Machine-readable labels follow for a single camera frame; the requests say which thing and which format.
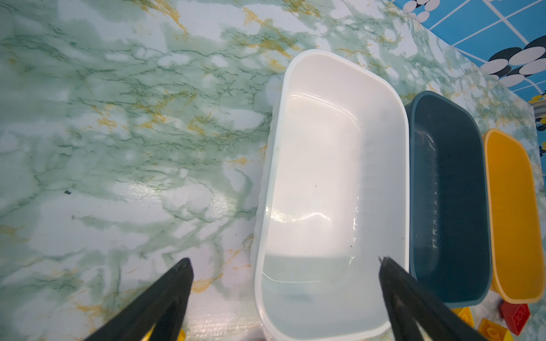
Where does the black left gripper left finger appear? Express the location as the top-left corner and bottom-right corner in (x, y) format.
(87, 258), (193, 340)

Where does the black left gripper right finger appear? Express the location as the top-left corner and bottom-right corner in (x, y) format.
(379, 257), (485, 340)

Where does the yellow tall lego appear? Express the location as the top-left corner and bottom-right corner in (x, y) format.
(478, 318), (513, 341)

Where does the small red lego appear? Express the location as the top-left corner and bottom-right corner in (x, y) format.
(500, 301), (531, 336)

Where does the yellow plastic bin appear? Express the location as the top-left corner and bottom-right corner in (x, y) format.
(483, 129), (545, 304)

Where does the dark teal plastic bin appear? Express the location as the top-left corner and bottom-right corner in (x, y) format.
(405, 91), (493, 308)

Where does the white plastic bin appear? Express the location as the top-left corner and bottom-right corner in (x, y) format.
(252, 50), (410, 340)

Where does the yellow round lego piece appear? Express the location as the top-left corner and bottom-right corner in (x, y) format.
(142, 328), (186, 341)

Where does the yellow lego centre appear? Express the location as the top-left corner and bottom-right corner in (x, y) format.
(452, 307), (475, 328)

